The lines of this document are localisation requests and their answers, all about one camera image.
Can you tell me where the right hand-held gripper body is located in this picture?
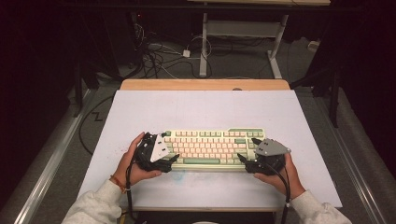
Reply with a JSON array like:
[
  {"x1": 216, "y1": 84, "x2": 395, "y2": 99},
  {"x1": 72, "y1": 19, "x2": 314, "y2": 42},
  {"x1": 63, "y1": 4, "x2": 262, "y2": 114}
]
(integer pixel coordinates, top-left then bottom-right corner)
[{"x1": 245, "y1": 138, "x2": 292, "y2": 176}]

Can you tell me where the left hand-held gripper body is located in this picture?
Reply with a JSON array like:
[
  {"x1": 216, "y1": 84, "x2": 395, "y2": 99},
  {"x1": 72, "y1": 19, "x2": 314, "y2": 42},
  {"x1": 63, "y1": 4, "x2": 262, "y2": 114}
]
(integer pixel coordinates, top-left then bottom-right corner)
[{"x1": 134, "y1": 132, "x2": 174, "y2": 174}]

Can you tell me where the cream and green mechanical keyboard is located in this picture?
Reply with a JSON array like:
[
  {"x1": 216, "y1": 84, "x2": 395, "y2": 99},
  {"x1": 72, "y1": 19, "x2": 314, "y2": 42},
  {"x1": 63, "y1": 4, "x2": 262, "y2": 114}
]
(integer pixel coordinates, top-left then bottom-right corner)
[{"x1": 161, "y1": 127, "x2": 271, "y2": 172}]

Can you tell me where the person's right hand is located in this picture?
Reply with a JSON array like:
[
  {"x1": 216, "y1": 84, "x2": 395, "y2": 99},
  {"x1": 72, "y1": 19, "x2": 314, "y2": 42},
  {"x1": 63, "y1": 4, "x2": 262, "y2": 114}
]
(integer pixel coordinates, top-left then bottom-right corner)
[{"x1": 253, "y1": 151, "x2": 307, "y2": 201}]

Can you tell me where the person's left hand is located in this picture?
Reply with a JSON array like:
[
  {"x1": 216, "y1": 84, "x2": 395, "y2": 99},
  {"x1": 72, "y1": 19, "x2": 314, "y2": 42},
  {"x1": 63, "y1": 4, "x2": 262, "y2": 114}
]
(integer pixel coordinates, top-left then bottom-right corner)
[{"x1": 111, "y1": 131, "x2": 163, "y2": 189}]

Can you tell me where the white table mat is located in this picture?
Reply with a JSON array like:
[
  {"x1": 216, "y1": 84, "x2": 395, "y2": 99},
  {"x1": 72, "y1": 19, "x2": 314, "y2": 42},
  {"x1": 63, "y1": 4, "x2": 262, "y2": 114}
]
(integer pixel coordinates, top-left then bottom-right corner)
[{"x1": 75, "y1": 90, "x2": 344, "y2": 210}]

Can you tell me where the wooden table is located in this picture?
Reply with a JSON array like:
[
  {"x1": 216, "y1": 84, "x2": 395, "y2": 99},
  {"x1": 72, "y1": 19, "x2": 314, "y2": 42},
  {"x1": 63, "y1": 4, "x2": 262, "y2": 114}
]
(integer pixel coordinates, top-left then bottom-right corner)
[{"x1": 106, "y1": 78, "x2": 292, "y2": 214}]

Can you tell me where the black metal stand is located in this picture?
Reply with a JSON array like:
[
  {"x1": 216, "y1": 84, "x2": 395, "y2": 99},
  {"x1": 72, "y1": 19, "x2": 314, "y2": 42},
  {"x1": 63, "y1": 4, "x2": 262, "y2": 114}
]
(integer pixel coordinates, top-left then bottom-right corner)
[
  {"x1": 72, "y1": 60, "x2": 101, "y2": 119},
  {"x1": 290, "y1": 64, "x2": 343, "y2": 129}
]

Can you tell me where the white box on floor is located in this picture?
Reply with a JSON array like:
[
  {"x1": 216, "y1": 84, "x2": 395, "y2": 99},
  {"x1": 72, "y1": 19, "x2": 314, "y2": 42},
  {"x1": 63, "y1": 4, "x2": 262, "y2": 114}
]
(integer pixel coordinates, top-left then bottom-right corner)
[{"x1": 307, "y1": 39, "x2": 321, "y2": 53}]

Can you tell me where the white-legged desk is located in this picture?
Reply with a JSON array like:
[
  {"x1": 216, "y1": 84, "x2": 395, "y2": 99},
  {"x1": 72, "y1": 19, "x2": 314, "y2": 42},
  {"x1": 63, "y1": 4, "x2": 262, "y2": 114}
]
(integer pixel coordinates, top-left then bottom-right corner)
[{"x1": 188, "y1": 0, "x2": 332, "y2": 79}]

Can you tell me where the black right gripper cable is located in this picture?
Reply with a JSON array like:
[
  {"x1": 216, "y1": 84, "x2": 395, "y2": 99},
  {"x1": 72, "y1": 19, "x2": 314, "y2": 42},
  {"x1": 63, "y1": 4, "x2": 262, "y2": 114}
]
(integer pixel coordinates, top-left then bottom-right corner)
[{"x1": 263, "y1": 161, "x2": 292, "y2": 224}]

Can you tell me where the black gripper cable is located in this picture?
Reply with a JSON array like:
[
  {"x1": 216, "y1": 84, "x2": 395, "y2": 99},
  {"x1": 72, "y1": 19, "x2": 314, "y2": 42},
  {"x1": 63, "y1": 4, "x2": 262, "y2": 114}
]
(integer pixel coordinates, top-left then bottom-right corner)
[
  {"x1": 124, "y1": 136, "x2": 149, "y2": 222},
  {"x1": 263, "y1": 161, "x2": 292, "y2": 224}
]

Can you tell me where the orange bead bracelet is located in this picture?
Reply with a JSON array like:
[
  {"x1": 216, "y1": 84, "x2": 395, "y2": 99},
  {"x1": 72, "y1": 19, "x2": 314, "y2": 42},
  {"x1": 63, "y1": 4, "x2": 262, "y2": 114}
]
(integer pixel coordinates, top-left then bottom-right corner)
[{"x1": 108, "y1": 174, "x2": 128, "y2": 195}]

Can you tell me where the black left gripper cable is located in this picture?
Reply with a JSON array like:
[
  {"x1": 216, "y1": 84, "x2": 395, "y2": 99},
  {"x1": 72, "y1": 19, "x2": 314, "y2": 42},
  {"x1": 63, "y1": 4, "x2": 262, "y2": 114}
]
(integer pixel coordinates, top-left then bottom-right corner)
[{"x1": 124, "y1": 136, "x2": 149, "y2": 222}]

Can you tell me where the tangle of floor cables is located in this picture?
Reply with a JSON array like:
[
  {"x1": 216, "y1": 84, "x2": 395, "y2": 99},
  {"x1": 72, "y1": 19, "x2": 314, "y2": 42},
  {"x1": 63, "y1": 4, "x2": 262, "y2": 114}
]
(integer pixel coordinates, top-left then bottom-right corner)
[{"x1": 132, "y1": 21, "x2": 214, "y2": 79}]

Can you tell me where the black floor cable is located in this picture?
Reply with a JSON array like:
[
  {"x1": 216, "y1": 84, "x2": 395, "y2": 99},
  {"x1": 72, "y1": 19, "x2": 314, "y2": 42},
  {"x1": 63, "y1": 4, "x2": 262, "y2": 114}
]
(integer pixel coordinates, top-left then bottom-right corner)
[{"x1": 78, "y1": 94, "x2": 116, "y2": 157}]

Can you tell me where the grey metal floor rail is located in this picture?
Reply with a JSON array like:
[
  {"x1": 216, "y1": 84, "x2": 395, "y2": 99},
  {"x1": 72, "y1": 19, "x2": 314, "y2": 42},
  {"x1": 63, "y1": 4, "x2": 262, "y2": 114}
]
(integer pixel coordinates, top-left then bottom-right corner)
[
  {"x1": 12, "y1": 88, "x2": 98, "y2": 224},
  {"x1": 313, "y1": 95, "x2": 389, "y2": 224}
]

